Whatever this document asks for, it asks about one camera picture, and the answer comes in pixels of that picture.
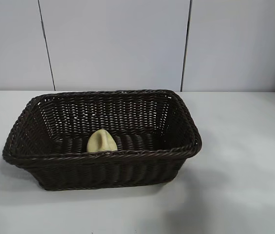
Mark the pale yellow egg yolk pastry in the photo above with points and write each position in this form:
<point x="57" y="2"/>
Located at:
<point x="103" y="145"/>

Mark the dark brown wicker basket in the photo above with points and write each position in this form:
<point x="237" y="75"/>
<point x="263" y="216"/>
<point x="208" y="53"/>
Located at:
<point x="103" y="170"/>

